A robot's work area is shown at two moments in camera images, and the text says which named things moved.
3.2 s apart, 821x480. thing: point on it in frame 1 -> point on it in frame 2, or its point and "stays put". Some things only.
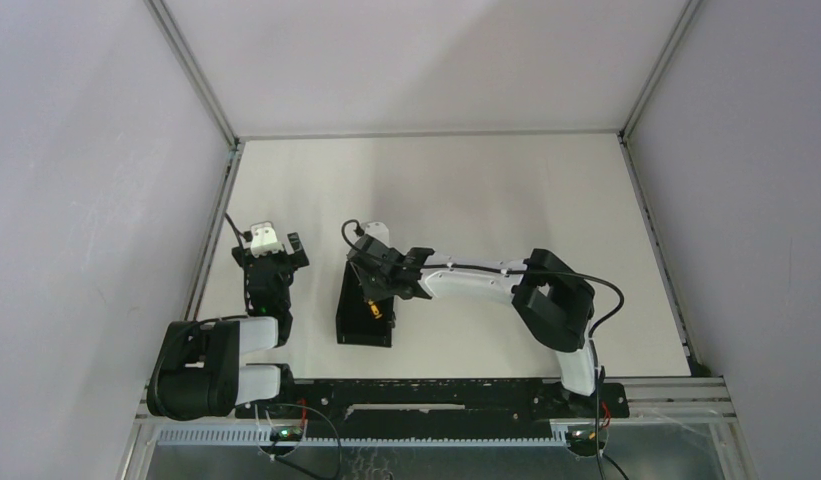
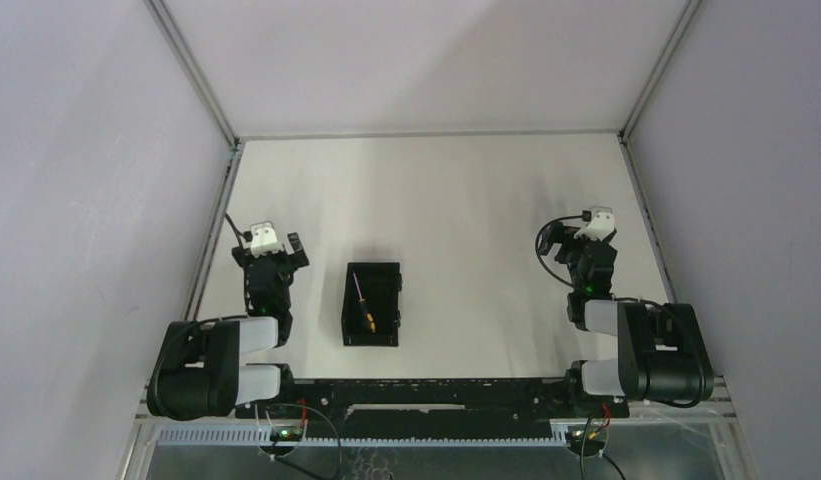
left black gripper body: (271, 259) stays put
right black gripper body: (375, 288) -> (571, 249)
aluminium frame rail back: (268, 137) stays put
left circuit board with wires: (285, 440) stays put
